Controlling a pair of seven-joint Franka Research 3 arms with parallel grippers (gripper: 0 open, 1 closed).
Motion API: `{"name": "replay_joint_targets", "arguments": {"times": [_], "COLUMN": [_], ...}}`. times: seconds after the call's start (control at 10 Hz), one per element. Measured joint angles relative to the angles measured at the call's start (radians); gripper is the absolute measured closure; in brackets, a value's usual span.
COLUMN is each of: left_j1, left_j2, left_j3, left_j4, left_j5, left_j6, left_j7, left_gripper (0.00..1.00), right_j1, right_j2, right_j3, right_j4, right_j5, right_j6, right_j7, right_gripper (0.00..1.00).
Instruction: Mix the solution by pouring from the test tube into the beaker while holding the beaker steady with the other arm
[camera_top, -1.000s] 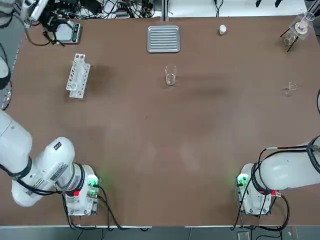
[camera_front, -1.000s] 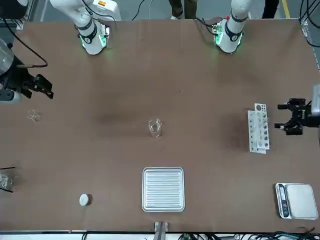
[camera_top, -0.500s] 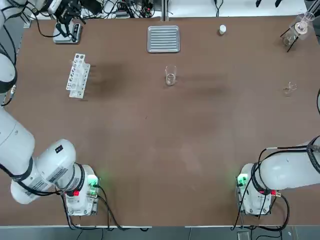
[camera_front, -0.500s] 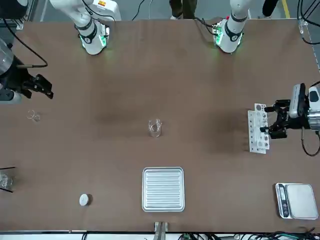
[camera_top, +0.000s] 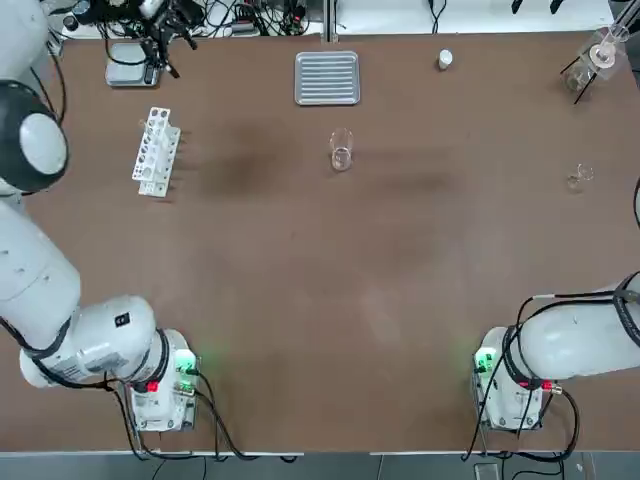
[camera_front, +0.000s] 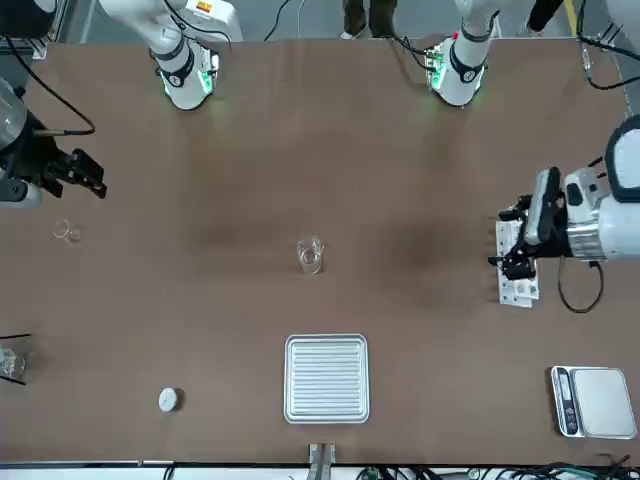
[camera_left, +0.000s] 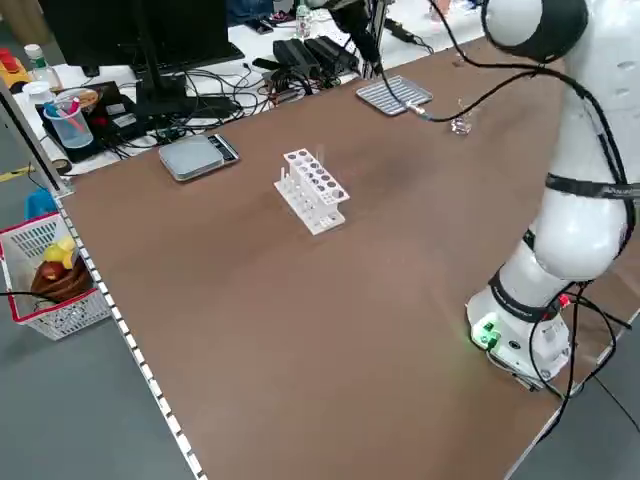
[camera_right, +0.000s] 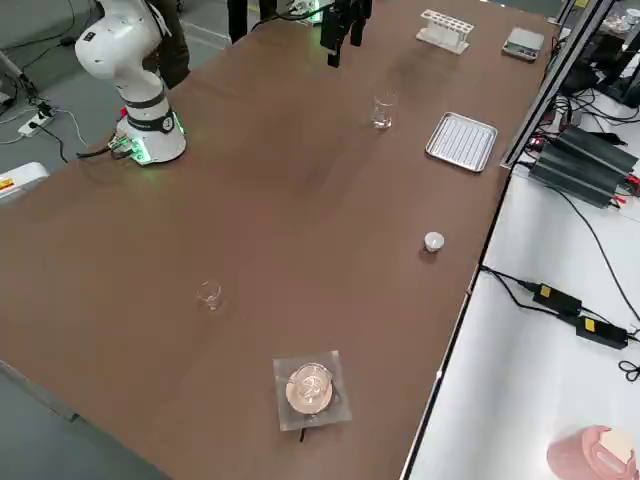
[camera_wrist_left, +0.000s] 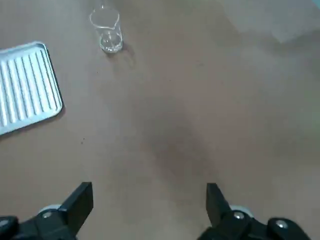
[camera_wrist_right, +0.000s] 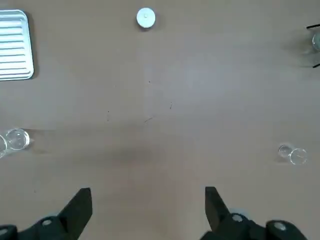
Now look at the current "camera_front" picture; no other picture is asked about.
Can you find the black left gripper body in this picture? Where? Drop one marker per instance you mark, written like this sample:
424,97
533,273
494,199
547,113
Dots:
557,245

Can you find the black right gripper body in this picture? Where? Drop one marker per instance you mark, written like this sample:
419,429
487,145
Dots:
35,160

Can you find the clear glass beaker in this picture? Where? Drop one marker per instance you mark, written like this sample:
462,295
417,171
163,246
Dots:
310,257

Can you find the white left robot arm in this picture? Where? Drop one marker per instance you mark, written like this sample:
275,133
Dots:
465,75

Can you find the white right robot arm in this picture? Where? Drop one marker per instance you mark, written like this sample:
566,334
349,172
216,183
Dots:
180,75

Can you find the white test tube rack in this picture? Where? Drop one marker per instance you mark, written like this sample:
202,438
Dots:
520,292

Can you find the small clear glass flask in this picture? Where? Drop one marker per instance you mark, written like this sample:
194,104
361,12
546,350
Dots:
67,232

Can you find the silver digital scale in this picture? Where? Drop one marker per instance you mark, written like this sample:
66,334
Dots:
597,402

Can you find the tripod stand with glass funnel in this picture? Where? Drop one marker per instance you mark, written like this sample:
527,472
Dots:
10,360

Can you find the white control box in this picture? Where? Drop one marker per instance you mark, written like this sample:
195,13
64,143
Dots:
215,15

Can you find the ribbed metal tray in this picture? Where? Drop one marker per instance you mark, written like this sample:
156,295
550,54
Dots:
326,378

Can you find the small white jar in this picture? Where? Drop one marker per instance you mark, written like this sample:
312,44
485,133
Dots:
168,400

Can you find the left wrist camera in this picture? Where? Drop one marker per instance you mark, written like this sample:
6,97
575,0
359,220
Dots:
542,205

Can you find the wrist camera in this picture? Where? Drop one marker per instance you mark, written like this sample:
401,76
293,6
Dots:
542,205
20,195

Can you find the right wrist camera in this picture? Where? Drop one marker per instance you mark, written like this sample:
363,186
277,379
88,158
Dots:
20,195

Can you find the aluminium frame post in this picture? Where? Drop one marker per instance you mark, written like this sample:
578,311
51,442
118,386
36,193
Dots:
322,460
39,50

